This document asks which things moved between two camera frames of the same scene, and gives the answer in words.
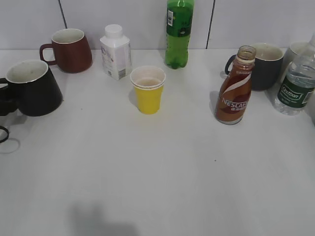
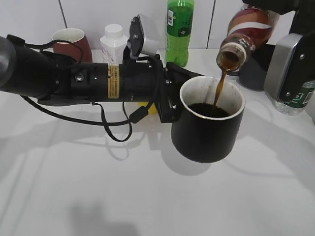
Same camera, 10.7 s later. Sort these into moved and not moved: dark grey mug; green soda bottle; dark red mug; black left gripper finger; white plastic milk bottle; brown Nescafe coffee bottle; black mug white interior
Moved: black left gripper finger; brown Nescafe coffee bottle; black mug white interior
Not moved: white plastic milk bottle; green soda bottle; dark grey mug; dark red mug
